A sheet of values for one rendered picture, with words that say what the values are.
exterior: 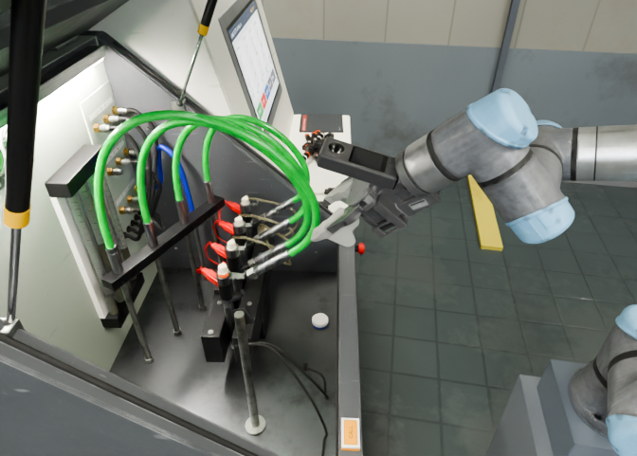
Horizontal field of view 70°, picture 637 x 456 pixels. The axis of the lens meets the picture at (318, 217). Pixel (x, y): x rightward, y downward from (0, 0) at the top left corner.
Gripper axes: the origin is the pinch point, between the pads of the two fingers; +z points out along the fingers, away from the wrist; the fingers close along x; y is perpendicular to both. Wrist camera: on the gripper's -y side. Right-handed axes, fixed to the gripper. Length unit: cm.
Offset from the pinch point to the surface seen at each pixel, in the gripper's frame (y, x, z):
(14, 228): -32.0, -30.8, -8.4
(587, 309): 179, 95, 35
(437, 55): 75, 231, 58
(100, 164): -31.7, -5.3, 15.2
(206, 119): -23.7, 0.1, -1.8
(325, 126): 16, 83, 47
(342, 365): 23.2, -12.8, 15.1
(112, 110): -38, 19, 33
